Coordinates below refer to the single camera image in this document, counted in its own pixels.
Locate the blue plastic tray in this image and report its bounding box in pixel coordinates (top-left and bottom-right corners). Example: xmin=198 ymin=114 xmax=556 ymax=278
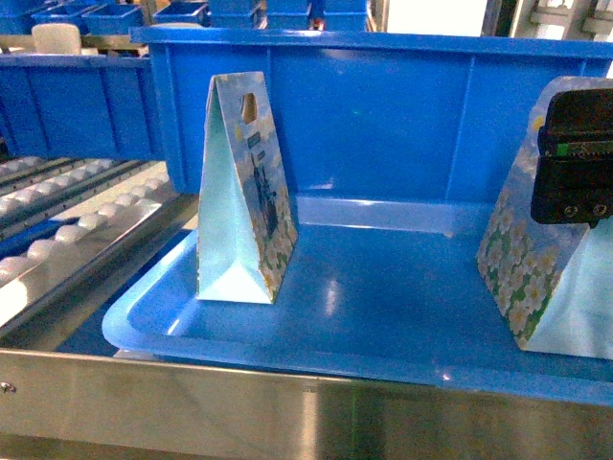
xmin=102 ymin=196 xmax=612 ymax=406

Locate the steel shelf front rail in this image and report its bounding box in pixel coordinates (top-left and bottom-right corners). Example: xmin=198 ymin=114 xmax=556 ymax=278
xmin=1 ymin=350 xmax=612 ymax=459

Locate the blue crate at left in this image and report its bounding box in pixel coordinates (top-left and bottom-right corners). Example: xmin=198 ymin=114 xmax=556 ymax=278
xmin=1 ymin=55 xmax=164 ymax=161

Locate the large blue crate behind tray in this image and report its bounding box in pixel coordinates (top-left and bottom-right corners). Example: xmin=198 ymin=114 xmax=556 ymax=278
xmin=130 ymin=27 xmax=612 ymax=202

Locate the flower gift bag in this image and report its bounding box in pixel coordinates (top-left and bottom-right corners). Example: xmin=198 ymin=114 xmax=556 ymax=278
xmin=196 ymin=72 xmax=298 ymax=304
xmin=476 ymin=77 xmax=612 ymax=358

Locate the white roller conveyor track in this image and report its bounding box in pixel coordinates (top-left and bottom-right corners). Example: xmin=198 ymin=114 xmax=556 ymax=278
xmin=1 ymin=160 xmax=174 ymax=332

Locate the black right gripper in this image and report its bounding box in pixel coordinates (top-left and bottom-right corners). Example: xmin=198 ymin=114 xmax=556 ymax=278
xmin=531 ymin=88 xmax=612 ymax=224

